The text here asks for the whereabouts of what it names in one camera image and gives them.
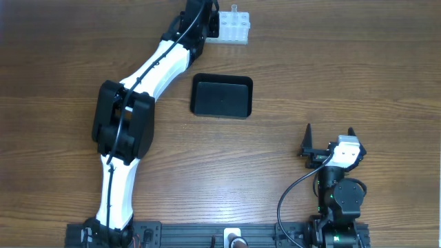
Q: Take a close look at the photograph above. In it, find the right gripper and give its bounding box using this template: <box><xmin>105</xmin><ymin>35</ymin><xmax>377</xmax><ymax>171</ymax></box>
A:
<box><xmin>298</xmin><ymin>123</ymin><xmax>367</xmax><ymax>172</ymax></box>

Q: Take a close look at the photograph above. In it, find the black tray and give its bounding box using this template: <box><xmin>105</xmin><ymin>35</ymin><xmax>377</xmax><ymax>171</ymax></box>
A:
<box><xmin>189</xmin><ymin>72</ymin><xmax>254</xmax><ymax>121</ymax></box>

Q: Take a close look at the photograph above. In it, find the white test tube rack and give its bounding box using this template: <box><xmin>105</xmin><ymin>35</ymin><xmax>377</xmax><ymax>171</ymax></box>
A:
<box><xmin>205</xmin><ymin>11</ymin><xmax>252</xmax><ymax>45</ymax></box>

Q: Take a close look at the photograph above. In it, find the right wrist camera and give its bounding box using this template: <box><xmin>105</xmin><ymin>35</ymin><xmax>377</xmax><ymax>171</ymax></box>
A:
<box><xmin>329</xmin><ymin>134</ymin><xmax>362</xmax><ymax>169</ymax></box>

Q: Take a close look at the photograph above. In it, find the black cable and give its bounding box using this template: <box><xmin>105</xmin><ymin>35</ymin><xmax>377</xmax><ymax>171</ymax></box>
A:
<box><xmin>276</xmin><ymin>154</ymin><xmax>334</xmax><ymax>248</ymax></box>
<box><xmin>105</xmin><ymin>0</ymin><xmax>220</xmax><ymax>165</ymax></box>

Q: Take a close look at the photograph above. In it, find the mounting rail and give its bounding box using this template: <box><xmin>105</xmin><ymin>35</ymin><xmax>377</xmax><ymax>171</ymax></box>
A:
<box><xmin>65</xmin><ymin>221</ymin><xmax>371</xmax><ymax>248</ymax></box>

